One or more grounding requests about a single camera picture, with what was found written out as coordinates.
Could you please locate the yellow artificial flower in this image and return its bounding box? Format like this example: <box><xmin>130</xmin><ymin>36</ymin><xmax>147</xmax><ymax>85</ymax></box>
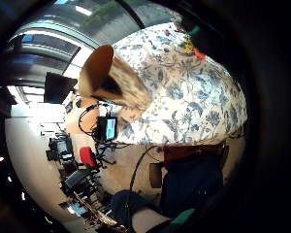
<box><xmin>182</xmin><ymin>36</ymin><xmax>195</xmax><ymax>55</ymax></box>

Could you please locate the orange artificial flower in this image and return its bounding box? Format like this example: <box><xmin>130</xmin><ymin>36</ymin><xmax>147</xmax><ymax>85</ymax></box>
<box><xmin>192</xmin><ymin>48</ymin><xmax>207</xmax><ymax>61</ymax></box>

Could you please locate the floral blue white tablecloth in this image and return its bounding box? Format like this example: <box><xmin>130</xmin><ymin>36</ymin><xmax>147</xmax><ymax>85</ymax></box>
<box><xmin>111</xmin><ymin>21</ymin><xmax>248</xmax><ymax>148</ymax></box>

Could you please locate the brown woven wicker vase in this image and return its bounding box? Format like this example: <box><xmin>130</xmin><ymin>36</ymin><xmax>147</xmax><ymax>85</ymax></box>
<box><xmin>77</xmin><ymin>44</ymin><xmax>153</xmax><ymax>112</ymax></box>

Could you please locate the small screen on tripod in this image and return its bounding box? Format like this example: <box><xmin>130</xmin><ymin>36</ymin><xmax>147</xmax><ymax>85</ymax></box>
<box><xmin>94</xmin><ymin>115</ymin><xmax>118</xmax><ymax>144</ymax></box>

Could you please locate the the person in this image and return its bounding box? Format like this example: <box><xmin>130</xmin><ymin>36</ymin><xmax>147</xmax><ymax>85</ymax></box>
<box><xmin>111</xmin><ymin>144</ymin><xmax>231</xmax><ymax>227</ymax></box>

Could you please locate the black computer monitor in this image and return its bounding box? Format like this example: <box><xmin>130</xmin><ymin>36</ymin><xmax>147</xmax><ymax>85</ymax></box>
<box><xmin>43</xmin><ymin>71</ymin><xmax>79</xmax><ymax>105</ymax></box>

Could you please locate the red office chair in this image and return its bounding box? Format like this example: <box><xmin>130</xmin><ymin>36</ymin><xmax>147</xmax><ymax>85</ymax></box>
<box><xmin>79</xmin><ymin>146</ymin><xmax>98</xmax><ymax>169</ymax></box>

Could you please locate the black desk equipment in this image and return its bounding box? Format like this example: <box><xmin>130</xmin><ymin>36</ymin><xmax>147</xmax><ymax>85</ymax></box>
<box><xmin>46</xmin><ymin>135</ymin><xmax>76</xmax><ymax>163</ymax></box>

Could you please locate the black looped cable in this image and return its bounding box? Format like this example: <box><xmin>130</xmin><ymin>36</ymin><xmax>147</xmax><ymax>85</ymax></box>
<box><xmin>78</xmin><ymin>102</ymin><xmax>101</xmax><ymax>136</ymax></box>

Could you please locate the black glove cable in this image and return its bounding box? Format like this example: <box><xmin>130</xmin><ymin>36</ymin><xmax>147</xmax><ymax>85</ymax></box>
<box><xmin>125</xmin><ymin>145</ymin><xmax>158</xmax><ymax>229</ymax></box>

